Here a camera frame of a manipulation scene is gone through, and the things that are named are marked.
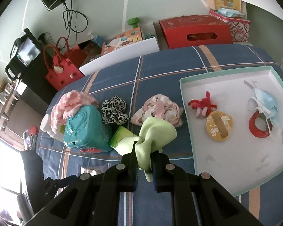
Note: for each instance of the pink floral scrunchie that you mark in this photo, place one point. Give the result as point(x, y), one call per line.
point(158, 110)

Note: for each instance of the red tape roll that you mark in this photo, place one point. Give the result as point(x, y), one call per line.
point(253, 124)

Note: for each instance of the blue bottle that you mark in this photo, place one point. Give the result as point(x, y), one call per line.
point(96, 38)

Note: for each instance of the black cabinet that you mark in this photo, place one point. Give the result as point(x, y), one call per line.
point(35, 84)

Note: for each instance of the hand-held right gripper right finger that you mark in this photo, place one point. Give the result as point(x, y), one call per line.
point(159, 176)

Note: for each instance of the green dumbbell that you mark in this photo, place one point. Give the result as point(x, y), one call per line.
point(133, 22)

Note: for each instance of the red patterned box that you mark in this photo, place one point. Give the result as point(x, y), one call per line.
point(238, 27)

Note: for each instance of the light blue wipes pack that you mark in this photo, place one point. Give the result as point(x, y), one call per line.
point(230, 13)

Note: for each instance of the light green cloth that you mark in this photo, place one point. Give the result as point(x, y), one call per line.
point(153, 131)

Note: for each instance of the white chair back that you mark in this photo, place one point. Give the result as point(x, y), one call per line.
point(120, 54)

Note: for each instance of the black appliance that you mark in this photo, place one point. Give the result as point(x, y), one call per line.
point(23, 51)

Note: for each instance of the wooden sideboard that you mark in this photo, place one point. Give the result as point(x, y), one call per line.
point(4, 103)

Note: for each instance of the pink white crochet cloth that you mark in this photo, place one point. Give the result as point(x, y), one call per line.
point(68, 106)

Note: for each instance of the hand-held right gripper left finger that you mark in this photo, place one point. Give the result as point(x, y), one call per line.
point(129, 176)

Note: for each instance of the blue plaid tablecloth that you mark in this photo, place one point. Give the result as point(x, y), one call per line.
point(155, 75)

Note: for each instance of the blue face mask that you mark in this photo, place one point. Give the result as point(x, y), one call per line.
point(270, 101)
point(256, 104)

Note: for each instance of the red cardboard box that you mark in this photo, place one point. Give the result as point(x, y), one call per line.
point(195, 30)

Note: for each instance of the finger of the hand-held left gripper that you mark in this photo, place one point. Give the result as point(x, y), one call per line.
point(63, 183)

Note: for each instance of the red stool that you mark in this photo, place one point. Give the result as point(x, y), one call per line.
point(34, 130)

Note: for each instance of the leopard print scrunchie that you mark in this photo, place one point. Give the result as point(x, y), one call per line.
point(114, 110)

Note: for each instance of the red felt bag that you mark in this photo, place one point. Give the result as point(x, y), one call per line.
point(61, 73)

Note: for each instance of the beige carry case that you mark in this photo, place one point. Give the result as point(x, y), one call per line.
point(224, 1)

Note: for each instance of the white pill bottle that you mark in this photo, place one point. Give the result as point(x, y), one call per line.
point(47, 127)

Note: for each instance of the teal box tray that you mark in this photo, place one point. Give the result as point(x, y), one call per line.
point(238, 150)

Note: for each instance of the orange toy box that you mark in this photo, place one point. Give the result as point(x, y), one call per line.
point(122, 41)

